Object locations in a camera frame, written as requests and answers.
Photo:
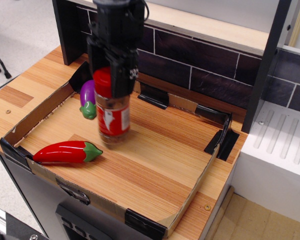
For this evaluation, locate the red toy chili pepper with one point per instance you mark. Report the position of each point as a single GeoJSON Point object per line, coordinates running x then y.
{"type": "Point", "coordinates": [75, 151]}

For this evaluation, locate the white ribbed drainboard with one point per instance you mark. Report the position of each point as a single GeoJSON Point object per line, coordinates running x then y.
{"type": "Point", "coordinates": [267, 171]}

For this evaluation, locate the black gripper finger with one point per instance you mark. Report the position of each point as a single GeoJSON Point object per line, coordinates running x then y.
{"type": "Point", "coordinates": [96, 55]}
{"type": "Point", "coordinates": [124, 71]}

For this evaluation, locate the cardboard fence with black tape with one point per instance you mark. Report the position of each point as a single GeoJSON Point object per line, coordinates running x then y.
{"type": "Point", "coordinates": [148, 180]}

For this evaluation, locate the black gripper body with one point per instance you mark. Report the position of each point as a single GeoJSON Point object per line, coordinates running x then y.
{"type": "Point", "coordinates": [119, 26]}

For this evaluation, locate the purple toy eggplant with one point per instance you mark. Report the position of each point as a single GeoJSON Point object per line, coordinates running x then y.
{"type": "Point", "coordinates": [87, 100]}

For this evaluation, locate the red-capped basil spice bottle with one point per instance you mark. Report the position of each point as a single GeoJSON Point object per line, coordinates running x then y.
{"type": "Point", "coordinates": [113, 114]}

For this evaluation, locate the black shelf frame with backsplash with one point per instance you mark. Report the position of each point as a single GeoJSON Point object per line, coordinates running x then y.
{"type": "Point", "coordinates": [212, 74]}

